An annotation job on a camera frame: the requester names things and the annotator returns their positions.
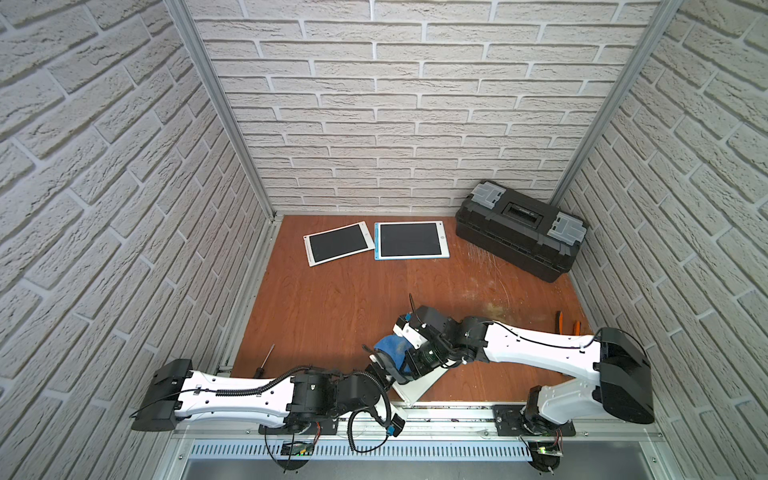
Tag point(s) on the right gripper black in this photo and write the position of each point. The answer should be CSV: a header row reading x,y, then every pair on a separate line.
x,y
415,370

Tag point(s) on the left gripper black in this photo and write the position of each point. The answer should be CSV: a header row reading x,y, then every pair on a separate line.
x,y
381,366

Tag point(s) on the blue microfiber cleaning mitt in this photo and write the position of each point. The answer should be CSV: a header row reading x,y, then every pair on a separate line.
x,y
390,354

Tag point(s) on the white drawing tablet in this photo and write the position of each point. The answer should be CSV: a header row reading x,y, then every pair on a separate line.
x,y
412,391
337,243

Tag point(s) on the blue-edged drawing tablet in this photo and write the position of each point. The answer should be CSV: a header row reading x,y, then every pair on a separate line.
x,y
410,240

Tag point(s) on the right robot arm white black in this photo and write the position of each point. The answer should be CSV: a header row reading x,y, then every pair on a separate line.
x,y
608,371

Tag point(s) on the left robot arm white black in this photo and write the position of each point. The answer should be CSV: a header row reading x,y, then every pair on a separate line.
x,y
177,392

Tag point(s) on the black toolbox grey latches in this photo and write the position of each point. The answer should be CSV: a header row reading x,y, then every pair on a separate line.
x,y
532,235

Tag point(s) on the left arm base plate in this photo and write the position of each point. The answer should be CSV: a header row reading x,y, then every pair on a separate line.
x,y
301,421

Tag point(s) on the aluminium mounting rail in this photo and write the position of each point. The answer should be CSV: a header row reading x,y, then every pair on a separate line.
x,y
443,421

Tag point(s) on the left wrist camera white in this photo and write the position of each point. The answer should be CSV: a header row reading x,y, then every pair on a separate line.
x,y
395,426

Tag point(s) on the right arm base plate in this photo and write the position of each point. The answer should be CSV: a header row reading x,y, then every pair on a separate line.
x,y
517,420

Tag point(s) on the orange handled pliers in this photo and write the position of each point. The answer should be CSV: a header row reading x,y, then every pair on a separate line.
x,y
563,328

